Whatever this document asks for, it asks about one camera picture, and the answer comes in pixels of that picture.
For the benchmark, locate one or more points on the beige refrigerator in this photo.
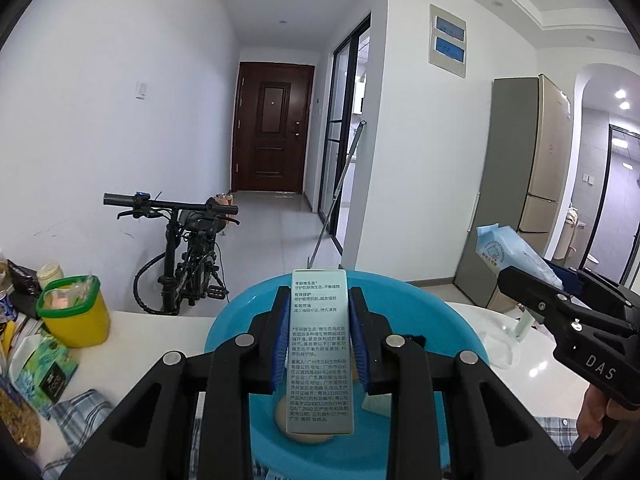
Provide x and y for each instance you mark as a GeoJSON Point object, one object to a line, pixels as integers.
{"type": "Point", "coordinates": [530, 170]}

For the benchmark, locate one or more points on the pale green carton box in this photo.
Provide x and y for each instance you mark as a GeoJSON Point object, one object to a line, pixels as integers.
{"type": "Point", "coordinates": [320, 350]}

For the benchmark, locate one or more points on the wall electrical panel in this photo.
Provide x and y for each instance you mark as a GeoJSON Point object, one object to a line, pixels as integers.
{"type": "Point", "coordinates": [448, 40]}

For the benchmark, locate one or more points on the black snack bag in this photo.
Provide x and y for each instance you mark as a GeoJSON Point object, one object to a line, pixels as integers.
{"type": "Point", "coordinates": [22, 280]}

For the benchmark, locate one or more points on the clear cereal jar black lid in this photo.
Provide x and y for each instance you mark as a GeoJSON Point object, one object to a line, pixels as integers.
{"type": "Point", "coordinates": [17, 420]}

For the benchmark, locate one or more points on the blue plastic basin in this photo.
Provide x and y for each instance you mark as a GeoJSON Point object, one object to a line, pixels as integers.
{"type": "Point", "coordinates": [235, 310]}

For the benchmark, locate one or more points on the yellow bin green rim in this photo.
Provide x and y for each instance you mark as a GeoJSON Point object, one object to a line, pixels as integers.
{"type": "Point", "coordinates": [75, 320]}

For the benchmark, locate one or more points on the brown entrance door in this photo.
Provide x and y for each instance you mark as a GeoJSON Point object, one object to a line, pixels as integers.
{"type": "Point", "coordinates": [272, 125]}

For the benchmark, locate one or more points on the green tissue pack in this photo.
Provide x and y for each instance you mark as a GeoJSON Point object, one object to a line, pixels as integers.
{"type": "Point", "coordinates": [42, 375]}

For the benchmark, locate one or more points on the dark glass door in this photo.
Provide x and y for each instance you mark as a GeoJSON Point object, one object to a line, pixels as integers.
{"type": "Point", "coordinates": [620, 200]}

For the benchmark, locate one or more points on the beige soap bar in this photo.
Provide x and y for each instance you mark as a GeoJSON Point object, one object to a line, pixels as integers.
{"type": "Point", "coordinates": [305, 437]}

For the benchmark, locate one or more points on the white wall switch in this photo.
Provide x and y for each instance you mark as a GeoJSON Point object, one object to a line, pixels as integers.
{"type": "Point", "coordinates": [141, 90]}

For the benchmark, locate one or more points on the black bicycle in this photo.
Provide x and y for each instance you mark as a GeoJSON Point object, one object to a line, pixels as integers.
{"type": "Point", "coordinates": [190, 250]}

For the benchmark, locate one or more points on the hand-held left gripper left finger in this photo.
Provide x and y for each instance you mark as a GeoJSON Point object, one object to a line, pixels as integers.
{"type": "Point", "coordinates": [279, 360]}

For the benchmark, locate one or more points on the light blue tissue pack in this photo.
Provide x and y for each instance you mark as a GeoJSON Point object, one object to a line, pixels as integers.
{"type": "Point", "coordinates": [510, 255]}

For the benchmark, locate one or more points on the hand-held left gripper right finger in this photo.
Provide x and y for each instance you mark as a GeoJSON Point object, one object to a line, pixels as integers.
{"type": "Point", "coordinates": [361, 360]}

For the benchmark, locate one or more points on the person's right hand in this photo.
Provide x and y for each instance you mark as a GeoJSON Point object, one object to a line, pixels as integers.
{"type": "Point", "coordinates": [592, 412]}

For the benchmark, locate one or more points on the grey mop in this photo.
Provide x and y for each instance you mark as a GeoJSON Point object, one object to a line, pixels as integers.
{"type": "Point", "coordinates": [340, 185]}

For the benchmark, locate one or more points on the black framed sliding door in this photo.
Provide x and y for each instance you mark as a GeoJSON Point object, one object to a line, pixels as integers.
{"type": "Point", "coordinates": [345, 120]}

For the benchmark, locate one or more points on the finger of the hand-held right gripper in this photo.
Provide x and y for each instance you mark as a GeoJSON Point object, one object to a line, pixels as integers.
{"type": "Point", "coordinates": [530, 290]}
{"type": "Point", "coordinates": [570, 279]}

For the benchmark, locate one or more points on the jar with cream lid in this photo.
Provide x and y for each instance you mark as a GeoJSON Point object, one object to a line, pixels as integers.
{"type": "Point", "coordinates": [50, 272]}

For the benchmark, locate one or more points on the blue plaid shirt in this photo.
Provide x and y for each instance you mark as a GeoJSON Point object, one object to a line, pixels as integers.
{"type": "Point", "coordinates": [80, 410]}

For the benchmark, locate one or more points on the pale green pump bottle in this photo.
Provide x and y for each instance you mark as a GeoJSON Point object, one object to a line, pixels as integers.
{"type": "Point", "coordinates": [522, 325]}

